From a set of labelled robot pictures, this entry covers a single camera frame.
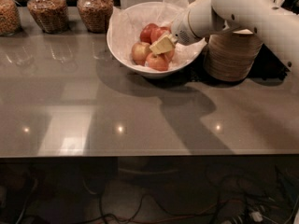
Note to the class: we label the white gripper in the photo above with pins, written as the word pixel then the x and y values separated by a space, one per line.
pixel 180 29

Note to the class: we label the red apple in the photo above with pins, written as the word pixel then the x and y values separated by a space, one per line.
pixel 157 62
pixel 145 35
pixel 157 32

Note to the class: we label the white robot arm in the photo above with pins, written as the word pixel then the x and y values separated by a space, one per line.
pixel 275 26

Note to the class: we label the right partly hidden apple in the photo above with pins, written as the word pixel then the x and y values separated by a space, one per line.
pixel 169 55

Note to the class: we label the left yellow-red apple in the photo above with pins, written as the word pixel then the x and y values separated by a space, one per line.
pixel 140 51

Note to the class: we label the white ceramic bowl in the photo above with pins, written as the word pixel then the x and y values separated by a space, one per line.
pixel 184 55

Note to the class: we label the white tissue paper liner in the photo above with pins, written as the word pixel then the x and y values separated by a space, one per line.
pixel 126 25

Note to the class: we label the right glass cereal jar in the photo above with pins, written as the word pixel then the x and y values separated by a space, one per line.
pixel 95 14

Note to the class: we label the glass cereal jar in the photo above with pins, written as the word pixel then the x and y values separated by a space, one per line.
pixel 95 14
pixel 50 15
pixel 10 21

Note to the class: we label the middle glass cereal jar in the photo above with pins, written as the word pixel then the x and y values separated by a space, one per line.
pixel 50 15

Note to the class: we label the left glass cereal jar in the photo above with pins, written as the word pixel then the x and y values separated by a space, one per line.
pixel 10 21

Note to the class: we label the white power adapter on floor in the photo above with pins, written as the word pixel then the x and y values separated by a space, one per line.
pixel 256 217

